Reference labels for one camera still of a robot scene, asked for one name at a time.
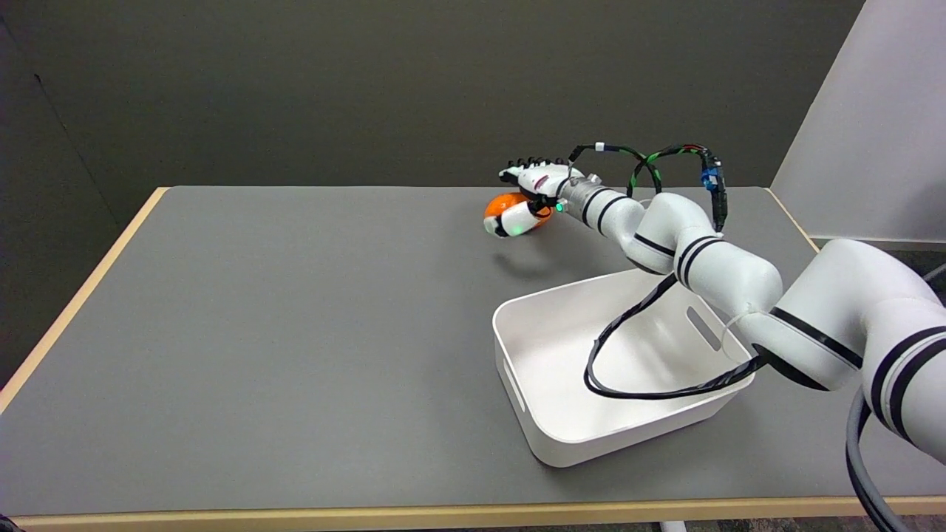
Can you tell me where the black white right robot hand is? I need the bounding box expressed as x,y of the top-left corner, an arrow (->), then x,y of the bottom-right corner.
483,157 -> 588,238

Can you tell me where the orange mango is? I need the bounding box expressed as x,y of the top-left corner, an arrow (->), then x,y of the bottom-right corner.
484,192 -> 554,233

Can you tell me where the white plastic bin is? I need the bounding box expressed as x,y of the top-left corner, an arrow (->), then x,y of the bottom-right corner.
491,265 -> 755,468

